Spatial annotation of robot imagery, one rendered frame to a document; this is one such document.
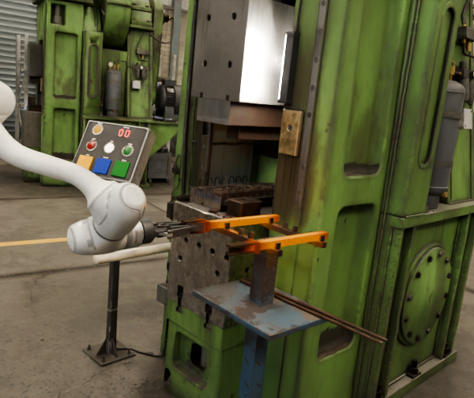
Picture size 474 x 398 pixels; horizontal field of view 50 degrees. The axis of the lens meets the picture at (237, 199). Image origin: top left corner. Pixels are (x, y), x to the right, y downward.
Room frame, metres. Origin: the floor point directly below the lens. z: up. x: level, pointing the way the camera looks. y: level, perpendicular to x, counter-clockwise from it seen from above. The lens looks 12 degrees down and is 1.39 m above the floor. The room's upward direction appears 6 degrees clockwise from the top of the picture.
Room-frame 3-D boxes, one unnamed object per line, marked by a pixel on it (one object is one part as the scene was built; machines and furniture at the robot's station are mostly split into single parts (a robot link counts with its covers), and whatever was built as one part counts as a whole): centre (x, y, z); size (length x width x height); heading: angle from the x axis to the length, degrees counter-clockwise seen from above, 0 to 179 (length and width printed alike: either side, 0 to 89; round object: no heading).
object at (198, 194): (2.25, -0.01, 0.96); 0.42 x 0.20 x 0.09; 135
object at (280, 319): (1.66, -0.12, 0.69); 0.40 x 0.30 x 0.02; 42
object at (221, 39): (2.22, -0.04, 1.56); 0.42 x 0.39 x 0.40; 135
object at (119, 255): (2.29, 0.44, 0.62); 0.44 x 0.05 x 0.05; 135
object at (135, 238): (1.46, 0.31, 0.96); 0.09 x 0.06 x 0.09; 41
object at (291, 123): (1.98, -0.18, 1.27); 0.09 x 0.02 x 0.17; 45
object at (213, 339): (2.22, -0.06, 0.23); 0.55 x 0.37 x 0.47; 135
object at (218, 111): (2.25, -0.01, 1.32); 0.42 x 0.20 x 0.10; 135
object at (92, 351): (2.44, 0.59, 0.05); 0.22 x 0.22 x 0.09; 45
